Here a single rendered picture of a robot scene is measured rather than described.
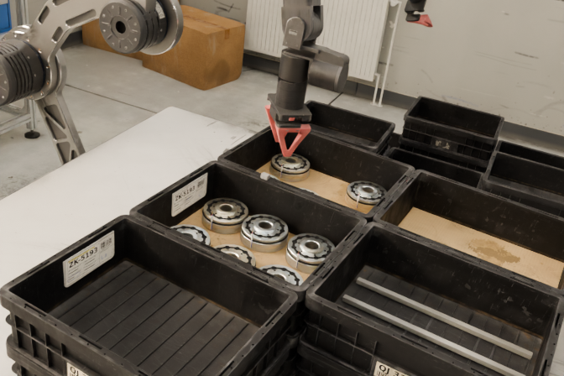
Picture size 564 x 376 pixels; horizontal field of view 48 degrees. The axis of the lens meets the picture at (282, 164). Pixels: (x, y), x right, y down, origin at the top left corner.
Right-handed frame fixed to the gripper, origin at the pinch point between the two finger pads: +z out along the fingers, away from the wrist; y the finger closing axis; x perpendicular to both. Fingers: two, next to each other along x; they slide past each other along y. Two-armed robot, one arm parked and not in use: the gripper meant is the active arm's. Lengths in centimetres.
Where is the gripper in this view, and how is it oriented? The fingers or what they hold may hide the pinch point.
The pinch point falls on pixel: (283, 145)
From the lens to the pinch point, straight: 126.4
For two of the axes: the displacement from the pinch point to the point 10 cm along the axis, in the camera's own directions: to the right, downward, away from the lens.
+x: -9.6, 0.1, -2.8
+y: -2.5, -4.9, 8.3
